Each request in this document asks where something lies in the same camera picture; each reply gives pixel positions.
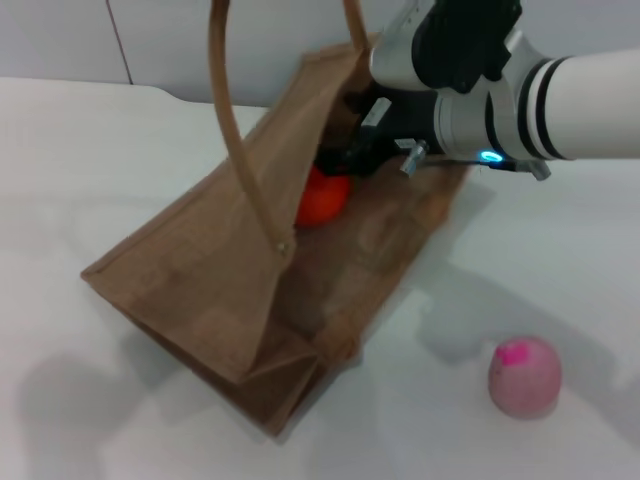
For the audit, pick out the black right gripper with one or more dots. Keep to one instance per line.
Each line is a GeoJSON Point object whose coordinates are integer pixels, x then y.
{"type": "Point", "coordinates": [400, 120]}

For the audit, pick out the orange fruit with stem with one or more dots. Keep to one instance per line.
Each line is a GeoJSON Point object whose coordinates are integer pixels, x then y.
{"type": "Point", "coordinates": [322, 200]}

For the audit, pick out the brown jute handbag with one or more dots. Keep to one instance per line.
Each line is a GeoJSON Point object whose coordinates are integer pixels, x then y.
{"type": "Point", "coordinates": [210, 280]}

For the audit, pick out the pink peach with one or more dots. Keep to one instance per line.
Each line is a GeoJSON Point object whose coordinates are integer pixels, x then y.
{"type": "Point", "coordinates": [525, 382]}

